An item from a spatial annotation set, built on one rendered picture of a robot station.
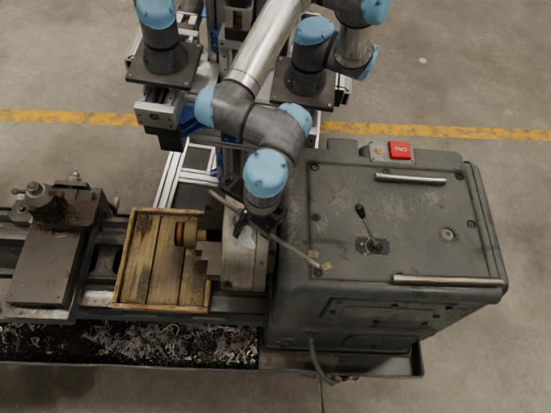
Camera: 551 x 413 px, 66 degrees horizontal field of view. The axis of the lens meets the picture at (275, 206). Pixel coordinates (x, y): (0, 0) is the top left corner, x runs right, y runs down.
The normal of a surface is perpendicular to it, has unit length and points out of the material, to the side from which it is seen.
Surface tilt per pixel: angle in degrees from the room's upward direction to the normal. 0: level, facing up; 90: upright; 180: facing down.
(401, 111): 0
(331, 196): 0
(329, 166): 0
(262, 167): 10
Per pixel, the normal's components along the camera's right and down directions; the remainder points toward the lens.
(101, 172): 0.08, -0.49
